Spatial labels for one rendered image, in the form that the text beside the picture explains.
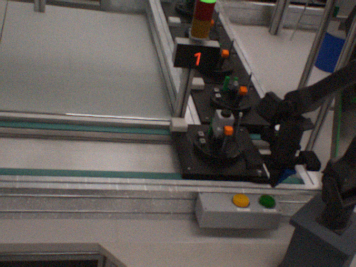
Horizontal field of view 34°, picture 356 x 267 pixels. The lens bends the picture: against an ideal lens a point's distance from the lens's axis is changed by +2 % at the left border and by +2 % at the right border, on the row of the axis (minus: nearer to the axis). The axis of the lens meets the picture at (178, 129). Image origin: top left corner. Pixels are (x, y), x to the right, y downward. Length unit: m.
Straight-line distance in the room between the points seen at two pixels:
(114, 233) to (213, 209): 0.26
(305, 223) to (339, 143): 0.42
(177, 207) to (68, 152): 0.35
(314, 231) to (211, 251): 0.29
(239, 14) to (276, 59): 0.37
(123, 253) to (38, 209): 0.24
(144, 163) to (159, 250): 0.27
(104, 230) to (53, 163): 0.24
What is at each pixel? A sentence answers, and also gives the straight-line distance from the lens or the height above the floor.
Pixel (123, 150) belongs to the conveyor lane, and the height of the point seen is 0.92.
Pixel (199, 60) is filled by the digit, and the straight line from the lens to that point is 1.57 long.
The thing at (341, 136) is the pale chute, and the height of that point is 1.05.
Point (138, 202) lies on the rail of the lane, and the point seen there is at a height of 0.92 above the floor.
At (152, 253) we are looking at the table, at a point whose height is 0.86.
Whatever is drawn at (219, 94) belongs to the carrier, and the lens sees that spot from 1.83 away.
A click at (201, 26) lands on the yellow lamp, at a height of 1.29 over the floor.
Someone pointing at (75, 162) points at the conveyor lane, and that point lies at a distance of 1.58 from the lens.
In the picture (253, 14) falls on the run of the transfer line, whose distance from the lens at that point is 2.78.
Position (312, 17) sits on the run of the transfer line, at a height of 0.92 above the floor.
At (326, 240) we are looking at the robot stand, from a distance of 1.31.
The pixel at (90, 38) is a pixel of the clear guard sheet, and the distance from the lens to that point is 1.57.
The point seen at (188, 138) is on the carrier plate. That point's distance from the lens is 1.64.
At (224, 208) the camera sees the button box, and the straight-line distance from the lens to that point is 1.45.
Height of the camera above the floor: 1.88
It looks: 33 degrees down
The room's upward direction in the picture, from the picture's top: 12 degrees clockwise
